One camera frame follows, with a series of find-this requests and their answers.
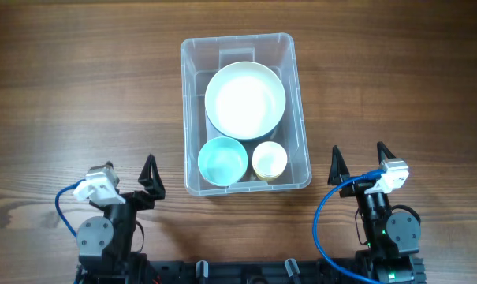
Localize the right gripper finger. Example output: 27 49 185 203
327 145 350 185
377 141 396 163

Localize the cream cup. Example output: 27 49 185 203
252 141 288 178

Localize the green bowl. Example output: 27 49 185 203
198 136 248 187

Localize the cream plate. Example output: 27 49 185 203
204 62 286 138

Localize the yellow cup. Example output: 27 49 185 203
256 174 280 182

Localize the blue plate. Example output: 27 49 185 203
205 114 280 142

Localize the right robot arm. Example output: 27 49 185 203
321 142 427 283

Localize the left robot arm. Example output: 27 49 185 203
73 155 166 283

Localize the clear plastic storage container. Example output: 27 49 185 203
181 32 311 196

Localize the right blue cable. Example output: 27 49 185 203
311 169 385 284

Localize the blue cable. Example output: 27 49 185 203
54 177 88 240
311 169 385 284

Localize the left blue cable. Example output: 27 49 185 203
54 177 88 240

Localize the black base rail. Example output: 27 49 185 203
75 258 427 284

